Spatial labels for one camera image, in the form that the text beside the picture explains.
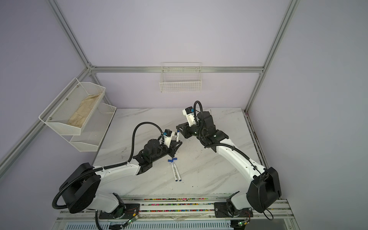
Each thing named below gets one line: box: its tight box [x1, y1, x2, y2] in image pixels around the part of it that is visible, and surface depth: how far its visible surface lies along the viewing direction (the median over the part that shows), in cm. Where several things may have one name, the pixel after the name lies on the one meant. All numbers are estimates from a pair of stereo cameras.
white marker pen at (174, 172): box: [171, 162, 178, 182], surface depth 88 cm
